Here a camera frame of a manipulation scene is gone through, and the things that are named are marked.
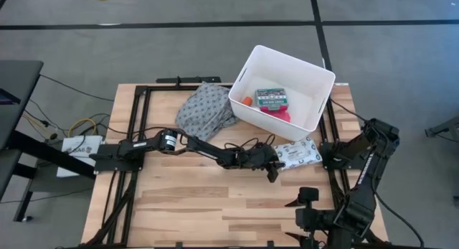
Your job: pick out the white wipes pack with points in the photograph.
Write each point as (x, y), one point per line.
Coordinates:
(299, 154)

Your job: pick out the dark screen device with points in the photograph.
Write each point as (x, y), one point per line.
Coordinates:
(7, 97)

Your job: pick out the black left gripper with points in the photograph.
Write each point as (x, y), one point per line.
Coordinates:
(263, 156)

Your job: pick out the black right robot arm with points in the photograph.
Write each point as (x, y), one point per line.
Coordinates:
(365, 170)

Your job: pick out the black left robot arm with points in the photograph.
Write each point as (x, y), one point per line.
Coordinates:
(208, 150)

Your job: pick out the pink round pill organizer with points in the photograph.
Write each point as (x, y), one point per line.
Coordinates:
(281, 115)

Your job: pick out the black mounting bracket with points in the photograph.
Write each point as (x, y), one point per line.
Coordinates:
(193, 79)

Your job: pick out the grey furniture leg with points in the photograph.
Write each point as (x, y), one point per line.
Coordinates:
(446, 128)

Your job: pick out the black aluminium frame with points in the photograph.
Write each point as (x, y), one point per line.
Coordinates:
(161, 88)

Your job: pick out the grey desk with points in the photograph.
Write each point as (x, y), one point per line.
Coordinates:
(18, 80)

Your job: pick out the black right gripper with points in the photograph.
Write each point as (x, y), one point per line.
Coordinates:
(308, 219)

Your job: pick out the green first aid kit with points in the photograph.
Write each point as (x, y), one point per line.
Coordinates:
(271, 98)

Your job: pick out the white labelled box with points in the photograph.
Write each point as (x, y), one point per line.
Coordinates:
(77, 150)

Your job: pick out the orange pill bottle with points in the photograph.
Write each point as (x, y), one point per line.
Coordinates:
(246, 101)

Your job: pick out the white plastic basket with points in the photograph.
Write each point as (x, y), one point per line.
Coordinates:
(287, 67)

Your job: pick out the grey patterned cloth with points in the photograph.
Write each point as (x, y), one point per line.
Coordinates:
(204, 111)

